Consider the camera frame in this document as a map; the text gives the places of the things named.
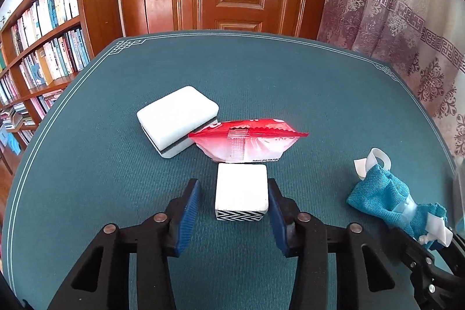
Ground teal mesh drawstring bag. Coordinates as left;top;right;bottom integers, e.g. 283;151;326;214
346;147;455;247

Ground white sponge block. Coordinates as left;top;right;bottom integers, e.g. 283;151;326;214
137;85;219;160

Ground red white packet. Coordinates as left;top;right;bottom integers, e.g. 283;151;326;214
188;118;310;164

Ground purple patterned curtain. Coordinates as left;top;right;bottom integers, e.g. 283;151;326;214
316;0;465;158

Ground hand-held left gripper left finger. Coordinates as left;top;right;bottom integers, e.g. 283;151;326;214
47;178;201;310

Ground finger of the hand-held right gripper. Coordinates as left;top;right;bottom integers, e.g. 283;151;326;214
387;226;443;273
436;223;465;275

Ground teal table cloth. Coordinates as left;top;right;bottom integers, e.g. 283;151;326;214
2;30;458;310

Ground rows of books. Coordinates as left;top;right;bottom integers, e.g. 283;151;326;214
0;0;91;158

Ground white zigzag cube box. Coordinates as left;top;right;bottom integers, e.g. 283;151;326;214
214;163;269;222

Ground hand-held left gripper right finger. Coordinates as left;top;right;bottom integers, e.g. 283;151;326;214
267;178;413;310

